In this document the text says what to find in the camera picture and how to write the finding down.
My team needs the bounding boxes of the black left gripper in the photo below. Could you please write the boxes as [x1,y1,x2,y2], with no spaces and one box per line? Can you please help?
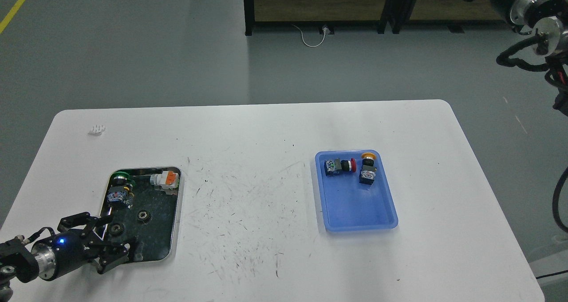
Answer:
[31,212,138,281]

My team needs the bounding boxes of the black gear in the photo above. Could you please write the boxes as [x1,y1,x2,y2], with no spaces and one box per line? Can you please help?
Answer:
[108,223,125,237]
[136,210,152,224]

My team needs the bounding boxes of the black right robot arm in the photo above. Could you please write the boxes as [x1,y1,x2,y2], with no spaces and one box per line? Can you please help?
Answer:
[464,0,568,115]

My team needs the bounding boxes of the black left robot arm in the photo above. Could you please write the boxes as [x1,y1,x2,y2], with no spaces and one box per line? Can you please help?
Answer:
[0,212,138,302]

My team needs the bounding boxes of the silver metal tray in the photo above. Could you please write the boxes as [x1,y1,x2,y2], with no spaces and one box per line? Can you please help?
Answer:
[96,167,182,263]

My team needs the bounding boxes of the small white plastic piece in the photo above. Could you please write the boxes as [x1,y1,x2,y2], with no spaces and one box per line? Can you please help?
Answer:
[88,125,106,136]

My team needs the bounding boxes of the blue plastic tray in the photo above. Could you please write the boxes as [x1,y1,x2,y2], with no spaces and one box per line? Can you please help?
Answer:
[315,149,399,233]

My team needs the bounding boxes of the green push button switch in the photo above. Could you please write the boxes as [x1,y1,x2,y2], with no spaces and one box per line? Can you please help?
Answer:
[106,171,136,209]

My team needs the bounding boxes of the orange white switch part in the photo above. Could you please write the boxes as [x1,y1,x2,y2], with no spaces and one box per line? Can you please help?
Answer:
[150,171,179,190]

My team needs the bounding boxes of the red push button switch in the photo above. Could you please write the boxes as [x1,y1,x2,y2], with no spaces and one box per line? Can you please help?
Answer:
[324,158,357,176]

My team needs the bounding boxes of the yellow push button switch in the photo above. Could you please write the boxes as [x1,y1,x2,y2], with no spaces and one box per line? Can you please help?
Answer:
[359,152,377,185]

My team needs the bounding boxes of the black frame wooden cabinet left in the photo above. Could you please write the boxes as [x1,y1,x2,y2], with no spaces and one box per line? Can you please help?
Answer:
[243,0,393,36]

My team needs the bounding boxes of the black frame wooden cabinet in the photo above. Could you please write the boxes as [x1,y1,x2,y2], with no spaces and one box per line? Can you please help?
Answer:
[243,0,393,36]
[384,0,503,34]

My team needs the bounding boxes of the white floor cable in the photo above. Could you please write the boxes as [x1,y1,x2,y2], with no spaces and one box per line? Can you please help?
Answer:
[292,24,331,48]

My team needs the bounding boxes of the black frame wooden cabinet right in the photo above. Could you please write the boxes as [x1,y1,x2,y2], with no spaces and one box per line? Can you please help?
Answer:
[384,0,503,34]

